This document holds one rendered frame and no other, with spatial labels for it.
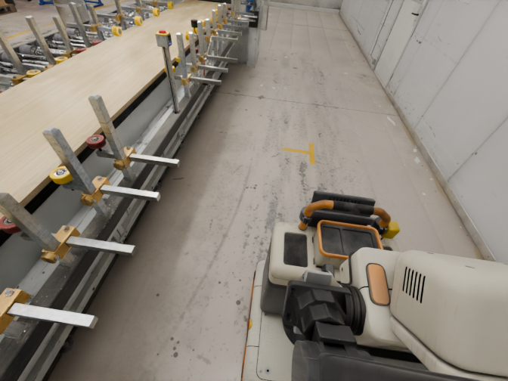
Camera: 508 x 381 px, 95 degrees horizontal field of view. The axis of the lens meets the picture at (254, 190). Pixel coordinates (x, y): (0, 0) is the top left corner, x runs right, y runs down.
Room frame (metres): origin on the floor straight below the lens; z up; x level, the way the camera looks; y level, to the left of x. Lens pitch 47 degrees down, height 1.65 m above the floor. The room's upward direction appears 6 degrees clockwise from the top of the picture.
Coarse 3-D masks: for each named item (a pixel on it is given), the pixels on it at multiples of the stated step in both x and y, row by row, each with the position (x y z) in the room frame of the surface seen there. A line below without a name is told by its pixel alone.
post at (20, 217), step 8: (0, 192) 0.38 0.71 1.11; (0, 200) 0.36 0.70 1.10; (8, 200) 0.38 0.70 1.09; (16, 200) 0.39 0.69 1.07; (0, 208) 0.36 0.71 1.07; (8, 208) 0.36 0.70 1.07; (16, 208) 0.38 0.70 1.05; (8, 216) 0.36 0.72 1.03; (16, 216) 0.36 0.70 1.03; (24, 216) 0.37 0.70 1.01; (32, 216) 0.39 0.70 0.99; (16, 224) 0.36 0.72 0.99; (24, 224) 0.36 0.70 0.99; (32, 224) 0.37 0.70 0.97; (40, 224) 0.39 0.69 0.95; (24, 232) 0.36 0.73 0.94; (32, 232) 0.36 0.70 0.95; (40, 232) 0.37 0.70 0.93; (48, 232) 0.39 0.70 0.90; (40, 240) 0.36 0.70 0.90; (48, 240) 0.37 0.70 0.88; (56, 240) 0.39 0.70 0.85; (48, 248) 0.36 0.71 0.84; (64, 256) 0.37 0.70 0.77; (72, 256) 0.38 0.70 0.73
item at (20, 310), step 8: (16, 304) 0.17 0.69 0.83; (24, 304) 0.18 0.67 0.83; (8, 312) 0.15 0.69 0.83; (16, 312) 0.15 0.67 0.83; (24, 312) 0.15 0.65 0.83; (32, 312) 0.16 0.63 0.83; (40, 312) 0.16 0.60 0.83; (48, 312) 0.16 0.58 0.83; (56, 312) 0.16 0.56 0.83; (64, 312) 0.17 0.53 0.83; (72, 312) 0.17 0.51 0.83; (40, 320) 0.14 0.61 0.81; (48, 320) 0.14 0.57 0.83; (56, 320) 0.14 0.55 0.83; (64, 320) 0.15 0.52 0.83; (72, 320) 0.15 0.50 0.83; (80, 320) 0.15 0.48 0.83; (88, 320) 0.15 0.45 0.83; (96, 320) 0.16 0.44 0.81
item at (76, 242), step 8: (32, 240) 0.40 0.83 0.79; (72, 240) 0.41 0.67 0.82; (80, 240) 0.41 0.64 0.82; (88, 240) 0.42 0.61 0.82; (96, 240) 0.42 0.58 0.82; (88, 248) 0.39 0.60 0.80; (96, 248) 0.39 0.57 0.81; (104, 248) 0.39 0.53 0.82; (112, 248) 0.40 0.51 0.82; (120, 248) 0.40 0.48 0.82; (128, 248) 0.40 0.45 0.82
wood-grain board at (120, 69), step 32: (128, 32) 2.71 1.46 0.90; (64, 64) 1.76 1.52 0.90; (96, 64) 1.83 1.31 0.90; (128, 64) 1.89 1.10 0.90; (160, 64) 1.96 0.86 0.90; (0, 96) 1.23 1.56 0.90; (32, 96) 1.27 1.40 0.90; (64, 96) 1.31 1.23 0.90; (128, 96) 1.39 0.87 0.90; (0, 128) 0.93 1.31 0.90; (32, 128) 0.96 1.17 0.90; (64, 128) 0.99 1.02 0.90; (96, 128) 1.02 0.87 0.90; (0, 160) 0.71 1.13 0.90; (32, 160) 0.73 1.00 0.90; (32, 192) 0.56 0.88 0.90
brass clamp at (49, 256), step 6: (60, 228) 0.45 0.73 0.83; (72, 228) 0.45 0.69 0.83; (60, 234) 0.42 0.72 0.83; (66, 234) 0.43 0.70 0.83; (72, 234) 0.44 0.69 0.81; (78, 234) 0.45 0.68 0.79; (60, 240) 0.40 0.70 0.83; (66, 240) 0.40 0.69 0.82; (60, 246) 0.38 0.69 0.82; (66, 246) 0.39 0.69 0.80; (48, 252) 0.35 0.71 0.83; (54, 252) 0.35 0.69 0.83; (60, 252) 0.36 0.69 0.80; (66, 252) 0.37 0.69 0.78; (42, 258) 0.33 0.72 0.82; (48, 258) 0.33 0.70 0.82; (54, 258) 0.34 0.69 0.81; (60, 258) 0.35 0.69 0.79
